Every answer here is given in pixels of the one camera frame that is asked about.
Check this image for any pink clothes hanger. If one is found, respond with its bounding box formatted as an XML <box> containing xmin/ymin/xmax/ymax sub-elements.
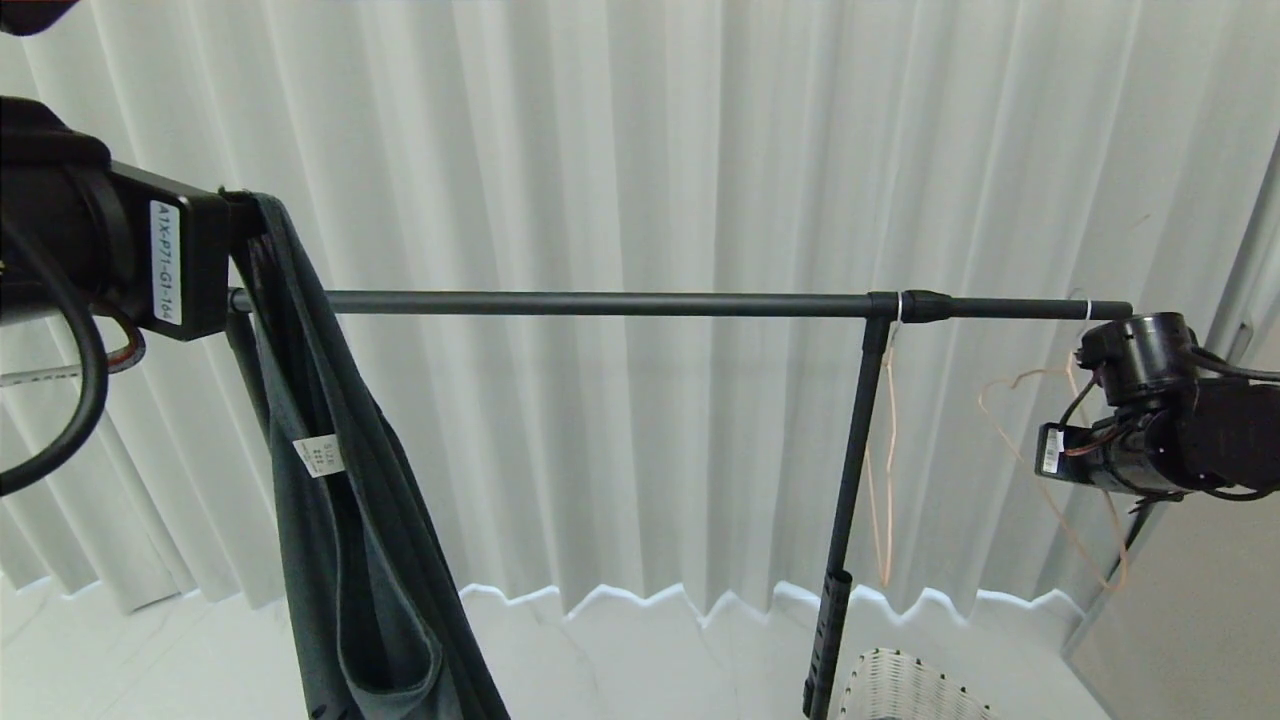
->
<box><xmin>865</xmin><ymin>320</ymin><xmax>901</xmax><ymax>588</ymax></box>
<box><xmin>978</xmin><ymin>300</ymin><xmax>1131</xmax><ymax>593</ymax></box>

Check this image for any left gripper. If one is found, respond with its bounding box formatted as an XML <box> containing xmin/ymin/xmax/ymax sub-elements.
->
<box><xmin>0</xmin><ymin>160</ymin><xmax>236</xmax><ymax>343</ymax></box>

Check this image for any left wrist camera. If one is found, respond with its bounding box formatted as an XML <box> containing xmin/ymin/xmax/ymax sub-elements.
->
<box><xmin>0</xmin><ymin>95</ymin><xmax>113</xmax><ymax>171</ymax></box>

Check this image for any dark grey garment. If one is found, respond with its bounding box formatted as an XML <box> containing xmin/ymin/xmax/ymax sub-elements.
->
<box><xmin>228</xmin><ymin>190</ymin><xmax>511</xmax><ymax>720</ymax></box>

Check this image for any white laundry basket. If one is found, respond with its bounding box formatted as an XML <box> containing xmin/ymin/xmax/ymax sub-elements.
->
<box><xmin>838</xmin><ymin>648</ymin><xmax>1001</xmax><ymax>720</ymax></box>

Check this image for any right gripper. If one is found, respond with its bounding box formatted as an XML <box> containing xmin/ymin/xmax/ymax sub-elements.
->
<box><xmin>1035</xmin><ymin>420</ymin><xmax>1191</xmax><ymax>498</ymax></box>

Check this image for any black clothes rack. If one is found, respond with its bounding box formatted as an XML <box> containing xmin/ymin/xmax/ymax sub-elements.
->
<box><xmin>225</xmin><ymin>288</ymin><xmax>1134</xmax><ymax>720</ymax></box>

